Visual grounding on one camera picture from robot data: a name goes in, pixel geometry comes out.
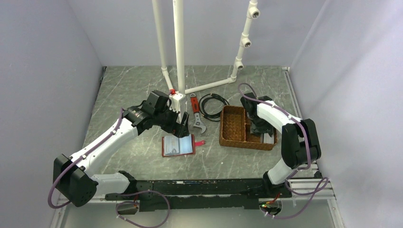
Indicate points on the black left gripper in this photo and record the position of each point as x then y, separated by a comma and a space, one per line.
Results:
179, 130

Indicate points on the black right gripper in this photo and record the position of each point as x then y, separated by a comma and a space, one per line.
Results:
267, 128

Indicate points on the red card holder wallet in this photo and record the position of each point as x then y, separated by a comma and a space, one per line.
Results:
174, 146

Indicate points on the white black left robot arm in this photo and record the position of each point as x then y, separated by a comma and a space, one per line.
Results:
75, 176

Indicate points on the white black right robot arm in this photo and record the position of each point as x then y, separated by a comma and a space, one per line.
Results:
299, 140

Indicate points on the white cards stack in basket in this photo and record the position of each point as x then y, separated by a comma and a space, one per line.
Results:
267, 139

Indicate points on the brown woven divided basket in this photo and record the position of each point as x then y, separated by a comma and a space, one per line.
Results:
235, 129

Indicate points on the red handled adjustable wrench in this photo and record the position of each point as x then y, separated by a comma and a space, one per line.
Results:
196, 111

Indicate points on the white PVC pipe frame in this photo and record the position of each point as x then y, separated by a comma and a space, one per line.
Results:
179, 63

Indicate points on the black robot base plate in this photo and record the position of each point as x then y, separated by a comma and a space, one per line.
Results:
201, 194

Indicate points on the aluminium rail frame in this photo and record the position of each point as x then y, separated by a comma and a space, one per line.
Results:
75, 176

